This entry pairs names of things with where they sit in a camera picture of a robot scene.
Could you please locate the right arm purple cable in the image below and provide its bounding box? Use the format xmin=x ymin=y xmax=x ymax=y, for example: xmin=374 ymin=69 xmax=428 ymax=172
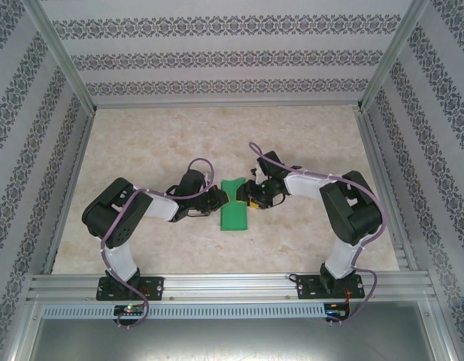
xmin=247 ymin=141 xmax=389 ymax=324

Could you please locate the aluminium frame bar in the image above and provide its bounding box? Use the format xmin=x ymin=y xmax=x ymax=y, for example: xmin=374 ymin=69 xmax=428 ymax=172
xmin=419 ymin=300 xmax=456 ymax=361
xmin=29 ymin=0 xmax=98 ymax=114
xmin=360 ymin=0 xmax=431 ymax=113
xmin=4 ymin=296 xmax=43 ymax=361
xmin=42 ymin=111 xmax=97 ymax=275
xmin=356 ymin=108 xmax=420 ymax=272

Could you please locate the grey metal panel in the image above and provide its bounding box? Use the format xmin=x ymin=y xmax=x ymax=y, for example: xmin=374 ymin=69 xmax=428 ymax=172
xmin=28 ymin=318 xmax=438 ymax=361

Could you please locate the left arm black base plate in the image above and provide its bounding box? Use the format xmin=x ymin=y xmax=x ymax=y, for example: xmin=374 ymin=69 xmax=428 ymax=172
xmin=96 ymin=276 xmax=165 ymax=302

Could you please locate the aluminium mounting rail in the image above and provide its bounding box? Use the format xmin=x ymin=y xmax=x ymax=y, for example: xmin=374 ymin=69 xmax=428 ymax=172
xmin=26 ymin=273 xmax=441 ymax=302

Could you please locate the green paper sheet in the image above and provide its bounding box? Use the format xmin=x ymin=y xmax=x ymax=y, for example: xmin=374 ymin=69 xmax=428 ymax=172
xmin=217 ymin=177 xmax=250 ymax=232

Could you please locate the grey slotted cable duct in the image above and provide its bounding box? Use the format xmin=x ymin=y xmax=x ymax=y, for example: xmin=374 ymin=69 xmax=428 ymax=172
xmin=41 ymin=303 xmax=326 ymax=320

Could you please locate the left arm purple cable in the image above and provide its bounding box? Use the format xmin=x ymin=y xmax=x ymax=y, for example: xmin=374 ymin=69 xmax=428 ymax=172
xmin=99 ymin=157 xmax=217 ymax=330

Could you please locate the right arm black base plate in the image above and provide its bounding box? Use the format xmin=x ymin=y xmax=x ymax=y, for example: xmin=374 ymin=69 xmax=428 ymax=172
xmin=296 ymin=273 xmax=367 ymax=301

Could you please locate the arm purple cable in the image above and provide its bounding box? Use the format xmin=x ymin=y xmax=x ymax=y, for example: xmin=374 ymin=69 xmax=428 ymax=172
xmin=247 ymin=141 xmax=389 ymax=324
xmin=99 ymin=157 xmax=217 ymax=330

